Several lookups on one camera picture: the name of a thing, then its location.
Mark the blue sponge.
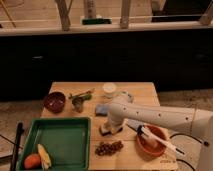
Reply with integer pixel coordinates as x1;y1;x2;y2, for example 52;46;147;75
95;104;108;116

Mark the purple bowl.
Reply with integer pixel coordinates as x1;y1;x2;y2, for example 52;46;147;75
43;92;66;113

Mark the green cup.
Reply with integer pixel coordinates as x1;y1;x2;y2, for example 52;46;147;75
123;91;134;103

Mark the orange bowl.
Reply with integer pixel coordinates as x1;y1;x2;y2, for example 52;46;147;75
136;125;166;157

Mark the green base white post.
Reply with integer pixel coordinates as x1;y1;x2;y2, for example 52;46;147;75
82;0;111;25

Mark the yellow corn cob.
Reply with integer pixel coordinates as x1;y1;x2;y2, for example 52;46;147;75
37;144;52;170

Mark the green plastic tray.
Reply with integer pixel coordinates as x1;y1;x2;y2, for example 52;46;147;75
17;117;91;171

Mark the grey metal cup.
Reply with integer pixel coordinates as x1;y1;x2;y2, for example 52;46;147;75
72;97;84;113

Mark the white brush with black head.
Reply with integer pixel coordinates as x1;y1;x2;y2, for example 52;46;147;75
139;125;185;156

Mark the black pole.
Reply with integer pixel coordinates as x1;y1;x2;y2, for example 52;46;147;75
9;122;24;171

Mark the black cable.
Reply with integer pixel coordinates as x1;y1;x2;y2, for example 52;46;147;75
169;132;204;171

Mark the bunch of red grapes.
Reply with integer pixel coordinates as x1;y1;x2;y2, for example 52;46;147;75
95;141;124;156

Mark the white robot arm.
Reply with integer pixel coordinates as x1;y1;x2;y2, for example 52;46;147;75
106;93;213;171

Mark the grey cloth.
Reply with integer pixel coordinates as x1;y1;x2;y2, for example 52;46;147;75
127;119;143;131

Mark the orange fruit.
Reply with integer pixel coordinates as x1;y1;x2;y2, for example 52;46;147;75
24;153;41;169

